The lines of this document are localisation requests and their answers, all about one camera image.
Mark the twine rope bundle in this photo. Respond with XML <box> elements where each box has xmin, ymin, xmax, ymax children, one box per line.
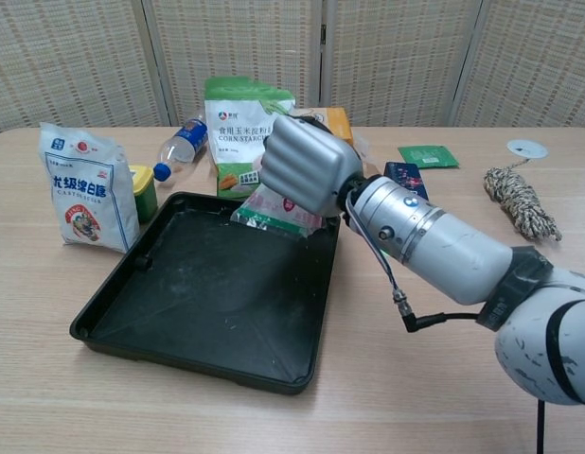
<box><xmin>483</xmin><ymin>158</ymin><xmax>563</xmax><ymax>243</ymax></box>

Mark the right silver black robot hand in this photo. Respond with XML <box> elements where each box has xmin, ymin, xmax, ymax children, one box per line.
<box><xmin>252</xmin><ymin>114</ymin><xmax>364</xmax><ymax>219</ymax></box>

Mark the clear plastic bottle blue cap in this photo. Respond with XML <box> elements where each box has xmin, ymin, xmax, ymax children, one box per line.
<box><xmin>152</xmin><ymin>117</ymin><xmax>209</xmax><ymax>183</ymax></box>

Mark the white sugar bag blue print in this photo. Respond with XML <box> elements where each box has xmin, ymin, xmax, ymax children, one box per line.
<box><xmin>38</xmin><ymin>122</ymin><xmax>143</xmax><ymax>256</ymax></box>

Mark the dark blue floral box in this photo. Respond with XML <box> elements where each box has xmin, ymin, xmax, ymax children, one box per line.
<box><xmin>382</xmin><ymin>162</ymin><xmax>431</xmax><ymax>201</ymax></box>

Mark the yellow tissue pack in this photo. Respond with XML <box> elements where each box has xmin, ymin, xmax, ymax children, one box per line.
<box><xmin>292</xmin><ymin>106</ymin><xmax>355</xmax><ymax>147</ymax></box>

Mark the green white corn starch bag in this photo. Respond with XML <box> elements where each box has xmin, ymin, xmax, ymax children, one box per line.
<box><xmin>204</xmin><ymin>76</ymin><xmax>297</xmax><ymax>201</ymax></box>

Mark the green flat sachet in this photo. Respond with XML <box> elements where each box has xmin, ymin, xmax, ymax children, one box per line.
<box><xmin>397</xmin><ymin>145</ymin><xmax>461</xmax><ymax>169</ymax></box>

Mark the woven folding screen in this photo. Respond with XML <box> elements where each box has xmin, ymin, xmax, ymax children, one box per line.
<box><xmin>0</xmin><ymin>0</ymin><xmax>585</xmax><ymax>139</ymax></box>

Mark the pink white sugar bag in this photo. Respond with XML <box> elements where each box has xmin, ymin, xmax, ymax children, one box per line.
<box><xmin>229</xmin><ymin>186</ymin><xmax>328</xmax><ymax>240</ymax></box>

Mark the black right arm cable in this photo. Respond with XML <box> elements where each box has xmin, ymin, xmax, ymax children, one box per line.
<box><xmin>344</xmin><ymin>198</ymin><xmax>548</xmax><ymax>454</ymax></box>

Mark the green container yellow lid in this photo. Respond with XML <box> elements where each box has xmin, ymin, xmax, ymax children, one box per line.
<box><xmin>128</xmin><ymin>164</ymin><xmax>158</xmax><ymax>224</ymax></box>

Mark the black square plastic tray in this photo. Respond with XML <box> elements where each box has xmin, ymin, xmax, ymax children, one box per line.
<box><xmin>68</xmin><ymin>191</ymin><xmax>342</xmax><ymax>396</ymax></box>

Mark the clear plastic wrapper piece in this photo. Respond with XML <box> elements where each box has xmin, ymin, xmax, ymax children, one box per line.
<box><xmin>353</xmin><ymin>133</ymin><xmax>384</xmax><ymax>174</ymax></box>

